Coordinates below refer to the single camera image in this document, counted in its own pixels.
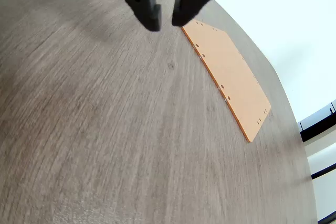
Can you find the orange square board with holes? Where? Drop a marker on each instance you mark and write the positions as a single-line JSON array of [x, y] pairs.
[[231, 72]]

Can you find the black frame bar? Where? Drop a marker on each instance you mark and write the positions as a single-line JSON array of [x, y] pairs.
[[319, 127], [324, 172]]

